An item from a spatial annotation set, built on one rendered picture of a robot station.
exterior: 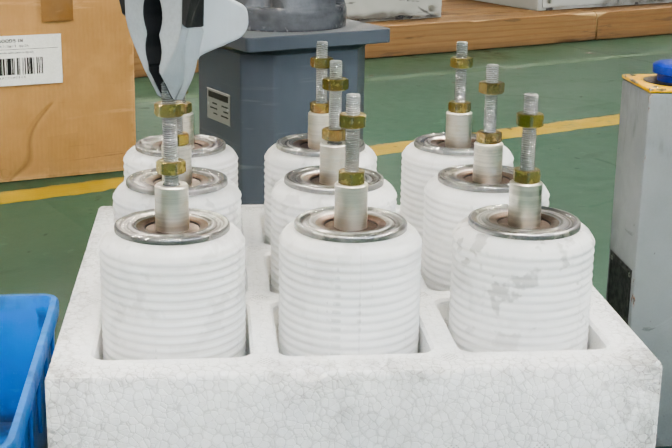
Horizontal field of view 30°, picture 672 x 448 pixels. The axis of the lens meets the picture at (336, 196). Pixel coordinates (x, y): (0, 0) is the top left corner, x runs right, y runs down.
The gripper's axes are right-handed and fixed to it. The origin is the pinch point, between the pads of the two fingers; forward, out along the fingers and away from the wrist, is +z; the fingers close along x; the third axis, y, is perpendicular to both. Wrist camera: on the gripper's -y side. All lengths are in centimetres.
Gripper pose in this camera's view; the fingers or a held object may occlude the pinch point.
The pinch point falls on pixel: (160, 79)
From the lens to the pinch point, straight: 80.7
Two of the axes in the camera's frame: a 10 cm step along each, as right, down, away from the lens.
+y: 7.4, -1.7, 6.5
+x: -6.8, -2.1, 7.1
